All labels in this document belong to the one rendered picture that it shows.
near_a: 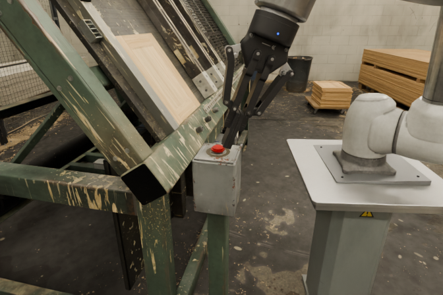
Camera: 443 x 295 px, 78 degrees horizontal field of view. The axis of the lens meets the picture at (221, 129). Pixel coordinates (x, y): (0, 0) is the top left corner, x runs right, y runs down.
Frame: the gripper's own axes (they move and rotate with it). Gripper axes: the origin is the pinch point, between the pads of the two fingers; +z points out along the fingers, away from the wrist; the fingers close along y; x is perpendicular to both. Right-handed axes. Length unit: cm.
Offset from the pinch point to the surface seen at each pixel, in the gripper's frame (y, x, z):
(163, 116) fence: 13, -49, 19
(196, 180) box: -1.1, -19.3, 23.6
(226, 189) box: -9.3, -16.7, 22.7
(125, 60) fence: 31, -54, 5
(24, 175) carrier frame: 51, -40, 51
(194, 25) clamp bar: 12, -144, -13
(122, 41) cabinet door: 36, -66, 1
